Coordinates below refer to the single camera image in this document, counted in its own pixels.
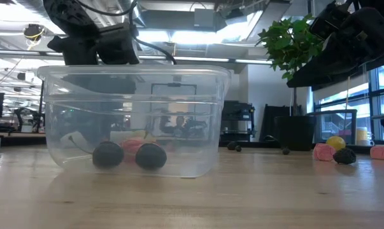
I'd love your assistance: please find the grey ceiling box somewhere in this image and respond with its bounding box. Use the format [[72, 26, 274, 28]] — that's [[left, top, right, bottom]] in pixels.
[[194, 8, 216, 32]]

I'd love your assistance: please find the long ceiling light bar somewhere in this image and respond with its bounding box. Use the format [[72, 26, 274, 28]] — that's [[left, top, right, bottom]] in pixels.
[[137, 53, 274, 65]]

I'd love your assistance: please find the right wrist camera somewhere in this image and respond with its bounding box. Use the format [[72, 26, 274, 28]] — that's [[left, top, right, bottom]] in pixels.
[[308, 1, 344, 41]]

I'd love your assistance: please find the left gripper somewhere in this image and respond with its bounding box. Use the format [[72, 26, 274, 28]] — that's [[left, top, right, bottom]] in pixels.
[[46, 33, 116, 106]]

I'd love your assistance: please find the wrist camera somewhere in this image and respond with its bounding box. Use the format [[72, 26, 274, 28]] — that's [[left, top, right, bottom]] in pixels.
[[308, 1, 344, 41], [94, 21, 141, 66]]

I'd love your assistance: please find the black panel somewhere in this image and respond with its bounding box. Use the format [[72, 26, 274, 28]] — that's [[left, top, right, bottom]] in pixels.
[[262, 104, 291, 141]]

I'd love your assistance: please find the toy blackberry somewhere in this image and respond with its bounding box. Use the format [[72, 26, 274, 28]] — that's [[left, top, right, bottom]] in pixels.
[[332, 147, 357, 165]]

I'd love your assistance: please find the black hanging ceiling device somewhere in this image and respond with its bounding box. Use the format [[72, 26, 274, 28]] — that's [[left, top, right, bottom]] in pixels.
[[22, 23, 46, 42]]

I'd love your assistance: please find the dark toy cherry with stem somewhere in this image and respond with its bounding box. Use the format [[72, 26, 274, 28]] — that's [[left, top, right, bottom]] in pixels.
[[68, 135, 125, 169]]

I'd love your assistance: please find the pink toy raspberry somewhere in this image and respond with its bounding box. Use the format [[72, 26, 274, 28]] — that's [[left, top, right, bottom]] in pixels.
[[312, 142, 336, 162], [369, 145, 384, 161]]

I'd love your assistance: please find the black left camera cable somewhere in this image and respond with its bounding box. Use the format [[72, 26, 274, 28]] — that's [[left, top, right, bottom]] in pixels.
[[73, 0, 178, 66]]

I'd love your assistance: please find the yellow toy lemon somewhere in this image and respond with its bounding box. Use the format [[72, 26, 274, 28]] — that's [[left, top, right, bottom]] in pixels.
[[325, 135, 346, 152], [131, 129, 157, 144]]

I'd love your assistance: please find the silver ceiling duct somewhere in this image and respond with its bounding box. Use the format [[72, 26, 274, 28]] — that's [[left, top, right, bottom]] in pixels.
[[118, 0, 148, 29]]

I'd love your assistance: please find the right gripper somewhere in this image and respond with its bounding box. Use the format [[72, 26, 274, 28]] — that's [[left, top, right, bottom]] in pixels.
[[286, 0, 384, 89]]

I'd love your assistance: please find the black equipment cart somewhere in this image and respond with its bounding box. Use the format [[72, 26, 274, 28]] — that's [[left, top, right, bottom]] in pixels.
[[221, 100, 257, 142]]

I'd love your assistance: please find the red toy strawberry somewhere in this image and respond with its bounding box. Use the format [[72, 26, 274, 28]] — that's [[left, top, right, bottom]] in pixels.
[[120, 137, 147, 162]]

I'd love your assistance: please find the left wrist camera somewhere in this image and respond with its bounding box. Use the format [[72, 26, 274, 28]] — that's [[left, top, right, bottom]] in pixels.
[[94, 21, 141, 66]]

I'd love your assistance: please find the person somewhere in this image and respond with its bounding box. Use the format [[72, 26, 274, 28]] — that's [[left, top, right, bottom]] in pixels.
[[173, 115, 187, 136]]

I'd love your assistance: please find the black mesh office chair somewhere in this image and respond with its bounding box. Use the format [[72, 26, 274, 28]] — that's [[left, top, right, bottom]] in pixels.
[[306, 108, 359, 144]]

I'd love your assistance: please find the clear plastic tupperware container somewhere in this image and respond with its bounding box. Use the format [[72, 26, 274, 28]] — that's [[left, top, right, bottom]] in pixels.
[[37, 64, 233, 179]]

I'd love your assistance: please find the background wooden desk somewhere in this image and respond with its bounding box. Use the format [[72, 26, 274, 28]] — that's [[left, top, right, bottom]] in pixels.
[[0, 130, 48, 153]]

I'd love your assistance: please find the yellow cup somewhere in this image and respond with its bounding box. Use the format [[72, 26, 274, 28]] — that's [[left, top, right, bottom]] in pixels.
[[356, 127, 371, 146]]

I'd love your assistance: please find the green plant in black pot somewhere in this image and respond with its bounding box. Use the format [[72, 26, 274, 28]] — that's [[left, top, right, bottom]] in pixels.
[[257, 14, 326, 151]]

